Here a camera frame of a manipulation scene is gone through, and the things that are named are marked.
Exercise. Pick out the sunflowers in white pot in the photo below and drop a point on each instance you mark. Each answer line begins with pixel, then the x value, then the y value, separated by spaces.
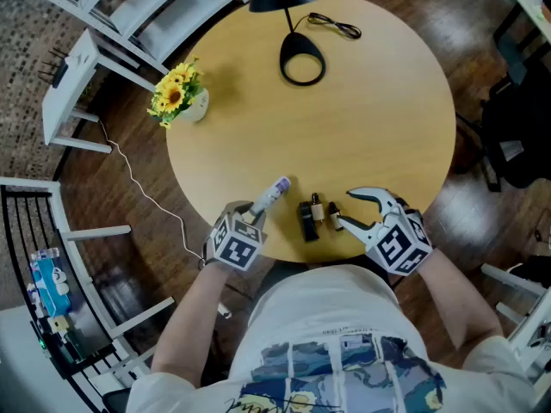
pixel 174 95

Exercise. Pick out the white round table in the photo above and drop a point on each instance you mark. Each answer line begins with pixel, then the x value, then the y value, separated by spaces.
pixel 529 2

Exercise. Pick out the white metal frame table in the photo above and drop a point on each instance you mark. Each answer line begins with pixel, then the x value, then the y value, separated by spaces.
pixel 508 275

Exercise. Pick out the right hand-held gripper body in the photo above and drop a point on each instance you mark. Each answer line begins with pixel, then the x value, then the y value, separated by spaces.
pixel 400 248

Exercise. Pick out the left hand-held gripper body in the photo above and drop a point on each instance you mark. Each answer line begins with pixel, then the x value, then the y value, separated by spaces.
pixel 234 248

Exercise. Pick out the person's right forearm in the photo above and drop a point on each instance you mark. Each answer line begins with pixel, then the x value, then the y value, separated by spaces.
pixel 456 299

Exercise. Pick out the small brown dropper bottle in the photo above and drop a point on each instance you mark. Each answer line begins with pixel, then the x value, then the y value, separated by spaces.
pixel 336 220

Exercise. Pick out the person's white printed t-shirt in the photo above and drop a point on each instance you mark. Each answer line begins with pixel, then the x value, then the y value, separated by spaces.
pixel 327 299

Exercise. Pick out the small amber bottle cream label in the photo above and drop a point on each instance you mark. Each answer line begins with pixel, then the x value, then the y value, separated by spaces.
pixel 317 211

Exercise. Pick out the blue tissue box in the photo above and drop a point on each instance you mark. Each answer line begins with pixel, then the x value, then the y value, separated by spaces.
pixel 49 291

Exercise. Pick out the black top white frame table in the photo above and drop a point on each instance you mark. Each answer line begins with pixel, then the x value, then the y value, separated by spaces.
pixel 82 316

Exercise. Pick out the black router with antennas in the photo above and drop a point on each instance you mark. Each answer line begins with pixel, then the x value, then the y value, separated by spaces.
pixel 60 73

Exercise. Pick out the small white side table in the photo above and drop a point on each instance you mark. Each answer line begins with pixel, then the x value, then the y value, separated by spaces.
pixel 64 97

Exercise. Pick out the white mug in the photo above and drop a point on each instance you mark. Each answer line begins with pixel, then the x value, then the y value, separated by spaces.
pixel 60 275

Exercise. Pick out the white tube with purple label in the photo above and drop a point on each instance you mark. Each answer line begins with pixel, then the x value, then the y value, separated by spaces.
pixel 273 192

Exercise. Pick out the person's left forearm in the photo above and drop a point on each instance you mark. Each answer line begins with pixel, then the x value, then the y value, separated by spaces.
pixel 189 316

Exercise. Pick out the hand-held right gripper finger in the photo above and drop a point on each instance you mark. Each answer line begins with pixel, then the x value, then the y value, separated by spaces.
pixel 370 192
pixel 359 230

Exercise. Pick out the white metal shelf unit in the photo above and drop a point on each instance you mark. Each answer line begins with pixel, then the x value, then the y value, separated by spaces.
pixel 181 20

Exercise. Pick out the teal tube bottle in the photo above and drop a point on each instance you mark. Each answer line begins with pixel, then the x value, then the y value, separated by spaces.
pixel 309 226

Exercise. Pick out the clear water bottle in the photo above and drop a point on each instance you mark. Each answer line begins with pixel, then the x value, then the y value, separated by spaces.
pixel 45 254

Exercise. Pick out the black office chair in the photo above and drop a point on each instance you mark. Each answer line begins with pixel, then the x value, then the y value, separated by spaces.
pixel 516 118

